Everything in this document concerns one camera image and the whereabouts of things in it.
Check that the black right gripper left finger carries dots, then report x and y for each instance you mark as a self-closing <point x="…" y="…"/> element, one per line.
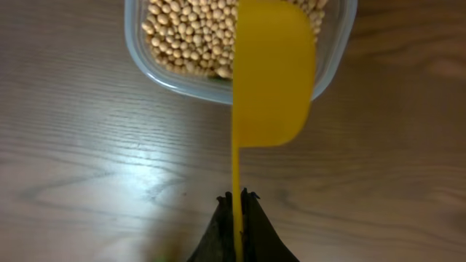
<point x="217" y="243"/>

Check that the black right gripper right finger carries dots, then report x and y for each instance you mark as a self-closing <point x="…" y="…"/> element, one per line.
<point x="261" y="242"/>

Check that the yellow plastic measuring scoop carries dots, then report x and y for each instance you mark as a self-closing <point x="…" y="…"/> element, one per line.
<point x="273" y="77"/>

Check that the clear plastic soybean container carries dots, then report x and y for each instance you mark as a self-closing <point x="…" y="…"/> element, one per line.
<point x="331" y="43"/>

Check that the soybeans in container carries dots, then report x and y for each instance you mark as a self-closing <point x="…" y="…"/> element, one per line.
<point x="197" y="37"/>

